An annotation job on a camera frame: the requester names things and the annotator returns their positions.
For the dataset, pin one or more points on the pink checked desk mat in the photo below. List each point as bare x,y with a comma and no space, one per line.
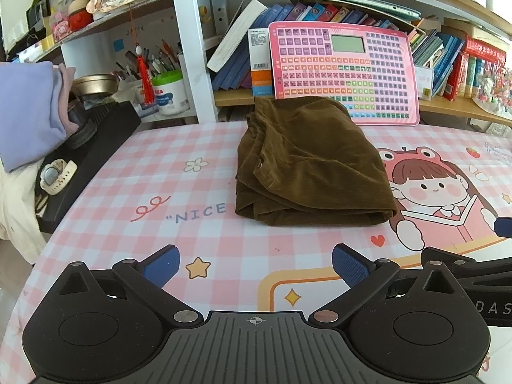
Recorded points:
160,176

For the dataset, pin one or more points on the red pot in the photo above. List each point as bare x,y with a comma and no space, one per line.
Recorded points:
78,22

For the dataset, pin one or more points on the white wrist watch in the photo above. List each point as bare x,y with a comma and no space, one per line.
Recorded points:
56,176

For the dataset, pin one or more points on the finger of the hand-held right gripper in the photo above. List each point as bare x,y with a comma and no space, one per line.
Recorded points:
504,227
480,271

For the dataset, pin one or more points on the row of thin teal books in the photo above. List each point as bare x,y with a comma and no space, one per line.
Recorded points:
440,54

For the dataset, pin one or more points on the teal flat laptop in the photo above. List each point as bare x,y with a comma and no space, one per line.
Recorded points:
352,2

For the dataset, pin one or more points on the red thick lying book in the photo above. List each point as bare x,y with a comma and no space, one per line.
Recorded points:
490,50

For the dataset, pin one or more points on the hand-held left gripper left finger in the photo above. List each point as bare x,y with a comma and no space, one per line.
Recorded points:
160,266

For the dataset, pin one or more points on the white jar with green lid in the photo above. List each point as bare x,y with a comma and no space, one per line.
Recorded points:
171,96

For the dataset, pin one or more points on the beige thick book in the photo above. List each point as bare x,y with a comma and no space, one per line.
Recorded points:
476,28

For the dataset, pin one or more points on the worn brown book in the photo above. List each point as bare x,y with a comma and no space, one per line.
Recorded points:
424,24

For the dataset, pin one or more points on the row of blue books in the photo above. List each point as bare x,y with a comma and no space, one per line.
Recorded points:
280,12

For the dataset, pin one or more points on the cream cloth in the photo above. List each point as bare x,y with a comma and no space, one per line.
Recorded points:
18,216

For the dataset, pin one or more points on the red tassel charm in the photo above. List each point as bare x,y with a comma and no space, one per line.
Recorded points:
146,80

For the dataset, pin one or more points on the pink keyboard learning toy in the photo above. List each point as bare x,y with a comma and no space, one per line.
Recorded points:
384,76

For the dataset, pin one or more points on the thick white leaning book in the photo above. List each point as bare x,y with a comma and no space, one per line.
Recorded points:
236,38

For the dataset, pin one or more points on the bunch of pens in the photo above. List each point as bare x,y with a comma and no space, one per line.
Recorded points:
156,60

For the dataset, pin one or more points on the blue and orange box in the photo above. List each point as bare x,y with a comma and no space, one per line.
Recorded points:
260,64

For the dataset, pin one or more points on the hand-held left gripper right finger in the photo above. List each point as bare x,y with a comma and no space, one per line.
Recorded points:
351,264

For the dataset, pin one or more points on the lilac folded cloth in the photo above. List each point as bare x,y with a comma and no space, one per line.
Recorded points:
28,116

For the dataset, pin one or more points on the colourful bead tree ornament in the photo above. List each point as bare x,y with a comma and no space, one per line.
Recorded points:
496,88

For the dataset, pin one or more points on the white card box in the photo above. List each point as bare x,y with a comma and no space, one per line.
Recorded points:
424,82

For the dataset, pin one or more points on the dark round stand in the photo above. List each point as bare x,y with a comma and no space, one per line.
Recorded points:
82,124

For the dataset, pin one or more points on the black board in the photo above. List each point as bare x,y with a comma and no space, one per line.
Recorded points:
100,140

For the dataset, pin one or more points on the brass bowl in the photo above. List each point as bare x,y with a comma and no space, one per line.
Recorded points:
95,85

